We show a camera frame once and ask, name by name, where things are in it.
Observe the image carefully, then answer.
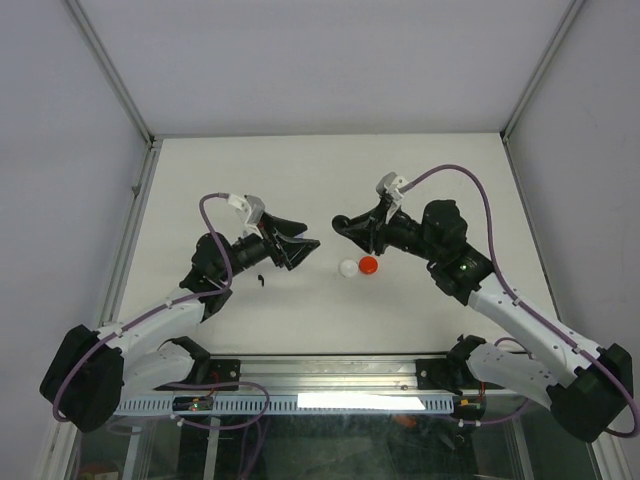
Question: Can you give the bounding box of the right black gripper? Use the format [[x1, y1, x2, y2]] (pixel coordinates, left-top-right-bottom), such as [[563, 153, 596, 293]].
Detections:
[[340, 199, 443, 264]]

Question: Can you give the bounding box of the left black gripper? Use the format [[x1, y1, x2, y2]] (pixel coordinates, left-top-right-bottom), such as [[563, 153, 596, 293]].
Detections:
[[217, 212, 319, 283]]

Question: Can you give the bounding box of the black earbud charging case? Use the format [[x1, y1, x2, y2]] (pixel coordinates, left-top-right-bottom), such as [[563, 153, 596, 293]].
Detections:
[[331, 215, 350, 234]]

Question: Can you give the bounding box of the orange earbud charging case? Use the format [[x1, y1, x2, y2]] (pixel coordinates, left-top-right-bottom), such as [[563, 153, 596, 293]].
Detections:
[[358, 256, 379, 275]]

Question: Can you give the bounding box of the white earbud charging case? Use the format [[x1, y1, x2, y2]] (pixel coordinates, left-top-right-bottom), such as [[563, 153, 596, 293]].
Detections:
[[338, 259, 359, 278]]

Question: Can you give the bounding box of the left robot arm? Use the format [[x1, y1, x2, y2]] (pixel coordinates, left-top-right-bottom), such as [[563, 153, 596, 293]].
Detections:
[[39, 213, 321, 433]]

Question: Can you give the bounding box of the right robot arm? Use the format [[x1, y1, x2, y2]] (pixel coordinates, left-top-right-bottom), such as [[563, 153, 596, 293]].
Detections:
[[332, 195, 633, 443]]

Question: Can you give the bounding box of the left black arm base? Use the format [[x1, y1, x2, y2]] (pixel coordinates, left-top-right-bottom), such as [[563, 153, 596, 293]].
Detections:
[[155, 358, 241, 391]]

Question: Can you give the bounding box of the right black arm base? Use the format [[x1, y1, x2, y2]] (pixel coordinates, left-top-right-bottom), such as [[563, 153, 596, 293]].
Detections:
[[414, 357, 481, 395]]

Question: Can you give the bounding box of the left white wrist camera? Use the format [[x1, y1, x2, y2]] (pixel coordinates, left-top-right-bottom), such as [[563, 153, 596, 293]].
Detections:
[[227, 194, 265, 237]]

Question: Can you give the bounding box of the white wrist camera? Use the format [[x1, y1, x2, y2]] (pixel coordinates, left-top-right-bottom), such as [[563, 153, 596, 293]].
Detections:
[[227, 194, 265, 237], [375, 172, 408, 205]]

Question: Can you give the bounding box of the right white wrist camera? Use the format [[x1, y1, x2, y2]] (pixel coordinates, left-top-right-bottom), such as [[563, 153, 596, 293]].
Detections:
[[375, 172, 408, 205]]

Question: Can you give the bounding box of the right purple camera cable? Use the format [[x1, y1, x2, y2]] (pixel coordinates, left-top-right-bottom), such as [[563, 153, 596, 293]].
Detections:
[[404, 163, 640, 437]]

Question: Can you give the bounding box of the aluminium mounting rail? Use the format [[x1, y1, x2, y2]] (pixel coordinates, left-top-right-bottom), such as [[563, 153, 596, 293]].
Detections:
[[117, 352, 531, 401]]

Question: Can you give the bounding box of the white slotted cable duct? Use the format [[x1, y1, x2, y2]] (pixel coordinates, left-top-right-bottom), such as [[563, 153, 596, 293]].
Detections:
[[115, 393, 454, 417]]

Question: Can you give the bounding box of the purple cable under rail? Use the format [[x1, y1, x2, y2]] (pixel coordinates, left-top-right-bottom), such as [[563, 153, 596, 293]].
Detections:
[[107, 377, 271, 480]]

